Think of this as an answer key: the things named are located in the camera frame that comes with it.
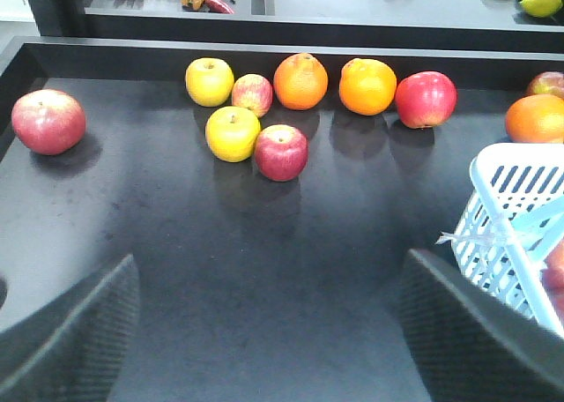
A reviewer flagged light blue plastic basket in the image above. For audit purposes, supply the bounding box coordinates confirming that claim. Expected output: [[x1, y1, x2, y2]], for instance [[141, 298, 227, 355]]
[[437, 143, 563, 335]]

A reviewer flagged red yellow apple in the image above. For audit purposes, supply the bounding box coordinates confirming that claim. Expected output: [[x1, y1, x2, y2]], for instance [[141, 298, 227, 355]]
[[525, 71, 564, 99]]

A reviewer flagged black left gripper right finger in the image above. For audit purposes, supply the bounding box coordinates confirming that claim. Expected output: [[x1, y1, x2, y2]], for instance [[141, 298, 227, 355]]
[[399, 249, 563, 401]]

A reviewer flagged orange fruit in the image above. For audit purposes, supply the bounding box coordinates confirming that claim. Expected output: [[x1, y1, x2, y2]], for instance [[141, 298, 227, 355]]
[[338, 58, 397, 115], [505, 94, 563, 144], [273, 53, 329, 111]]

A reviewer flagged red apple at edge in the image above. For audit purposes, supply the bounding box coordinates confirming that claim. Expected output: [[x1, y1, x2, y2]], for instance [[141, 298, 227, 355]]
[[11, 89, 86, 155]]

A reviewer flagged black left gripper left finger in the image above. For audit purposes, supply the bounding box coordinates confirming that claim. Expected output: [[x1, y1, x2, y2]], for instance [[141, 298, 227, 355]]
[[1, 255, 140, 401]]

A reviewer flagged red pink apple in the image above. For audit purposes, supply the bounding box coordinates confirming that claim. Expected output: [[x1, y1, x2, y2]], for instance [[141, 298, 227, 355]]
[[395, 71, 457, 129]]

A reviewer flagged yellow lemon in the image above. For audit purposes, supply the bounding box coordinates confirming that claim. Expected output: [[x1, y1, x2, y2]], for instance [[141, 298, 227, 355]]
[[520, 0, 563, 18]]

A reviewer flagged small pink apple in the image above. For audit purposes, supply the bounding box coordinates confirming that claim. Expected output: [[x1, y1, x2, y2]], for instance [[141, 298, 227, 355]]
[[231, 73, 273, 118]]

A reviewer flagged dark red apple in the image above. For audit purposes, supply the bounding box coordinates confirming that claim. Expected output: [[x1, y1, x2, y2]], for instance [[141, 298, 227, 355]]
[[541, 241, 564, 322], [254, 124, 308, 182]]

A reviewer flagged red chili pepper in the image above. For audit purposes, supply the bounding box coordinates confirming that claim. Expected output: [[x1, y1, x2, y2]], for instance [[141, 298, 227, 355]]
[[204, 0, 234, 14]]

